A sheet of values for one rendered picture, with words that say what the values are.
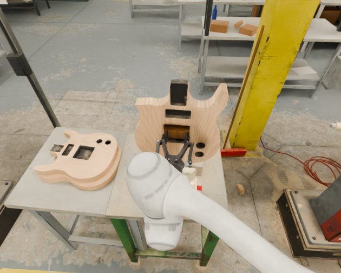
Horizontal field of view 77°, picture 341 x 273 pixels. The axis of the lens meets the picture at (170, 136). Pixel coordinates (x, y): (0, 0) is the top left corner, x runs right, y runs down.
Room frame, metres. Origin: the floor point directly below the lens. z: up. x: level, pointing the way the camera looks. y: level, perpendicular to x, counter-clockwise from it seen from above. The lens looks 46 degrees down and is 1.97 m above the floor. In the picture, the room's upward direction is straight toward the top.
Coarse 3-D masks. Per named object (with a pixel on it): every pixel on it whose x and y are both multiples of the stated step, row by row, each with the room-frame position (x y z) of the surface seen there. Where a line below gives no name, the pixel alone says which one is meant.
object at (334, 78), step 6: (336, 60) 0.90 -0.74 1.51; (336, 66) 0.88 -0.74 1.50; (330, 72) 0.90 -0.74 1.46; (336, 72) 0.86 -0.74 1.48; (324, 78) 0.91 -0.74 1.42; (330, 78) 0.88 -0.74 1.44; (336, 78) 0.84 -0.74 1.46; (324, 84) 0.89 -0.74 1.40; (330, 84) 0.85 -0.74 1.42; (336, 84) 0.82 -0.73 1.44
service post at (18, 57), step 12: (0, 0) 1.38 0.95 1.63; (0, 12) 1.40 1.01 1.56; (0, 24) 1.39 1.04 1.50; (12, 36) 1.40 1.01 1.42; (12, 48) 1.39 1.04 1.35; (12, 60) 1.33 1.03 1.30; (24, 60) 1.37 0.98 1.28; (24, 72) 1.33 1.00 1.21; (36, 84) 1.39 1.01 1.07; (48, 108) 1.39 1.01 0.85
